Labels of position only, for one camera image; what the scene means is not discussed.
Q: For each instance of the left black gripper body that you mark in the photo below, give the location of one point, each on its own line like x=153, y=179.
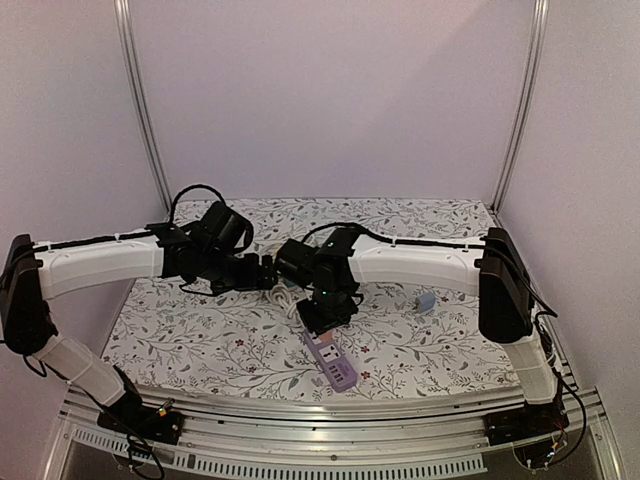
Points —
x=230, y=277

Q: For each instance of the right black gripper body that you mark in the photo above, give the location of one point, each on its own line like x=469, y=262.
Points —
x=322, y=315

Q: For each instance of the purple power strip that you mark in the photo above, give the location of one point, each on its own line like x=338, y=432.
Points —
x=332, y=362

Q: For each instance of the pink plug adapter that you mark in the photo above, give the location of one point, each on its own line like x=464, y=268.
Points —
x=326, y=336

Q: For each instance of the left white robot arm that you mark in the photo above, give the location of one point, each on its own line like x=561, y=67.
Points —
x=35, y=273

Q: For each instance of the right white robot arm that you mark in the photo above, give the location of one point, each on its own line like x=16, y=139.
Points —
x=488, y=268

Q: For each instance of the light blue plug adapter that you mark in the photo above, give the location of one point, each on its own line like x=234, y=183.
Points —
x=424, y=302

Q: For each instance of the floral tablecloth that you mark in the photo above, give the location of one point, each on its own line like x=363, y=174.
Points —
x=249, y=344

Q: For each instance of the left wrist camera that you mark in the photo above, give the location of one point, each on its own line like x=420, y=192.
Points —
x=222, y=228

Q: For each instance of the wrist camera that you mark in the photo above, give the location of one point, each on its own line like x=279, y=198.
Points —
x=222, y=228
x=294, y=262

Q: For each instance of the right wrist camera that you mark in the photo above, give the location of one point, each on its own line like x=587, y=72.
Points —
x=294, y=262

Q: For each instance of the aluminium front rail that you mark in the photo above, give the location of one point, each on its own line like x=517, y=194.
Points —
x=420, y=438

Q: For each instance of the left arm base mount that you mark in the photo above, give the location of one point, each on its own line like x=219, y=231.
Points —
x=159, y=424

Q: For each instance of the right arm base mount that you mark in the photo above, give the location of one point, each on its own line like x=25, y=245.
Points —
x=527, y=421

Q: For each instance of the right aluminium post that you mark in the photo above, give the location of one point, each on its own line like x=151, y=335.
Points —
x=532, y=64

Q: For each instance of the aluminium post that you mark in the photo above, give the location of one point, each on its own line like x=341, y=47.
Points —
x=532, y=64
x=136, y=85

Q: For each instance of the left aluminium post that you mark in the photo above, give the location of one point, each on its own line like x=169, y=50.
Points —
x=136, y=85

